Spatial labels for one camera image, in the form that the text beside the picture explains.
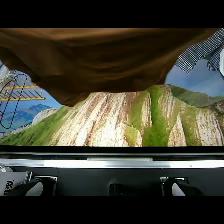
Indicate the silver frame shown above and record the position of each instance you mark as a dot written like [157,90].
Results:
[110,163]

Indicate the checked garment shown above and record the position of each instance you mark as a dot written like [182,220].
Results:
[200,51]

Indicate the brown garment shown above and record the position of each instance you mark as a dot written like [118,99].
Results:
[100,63]

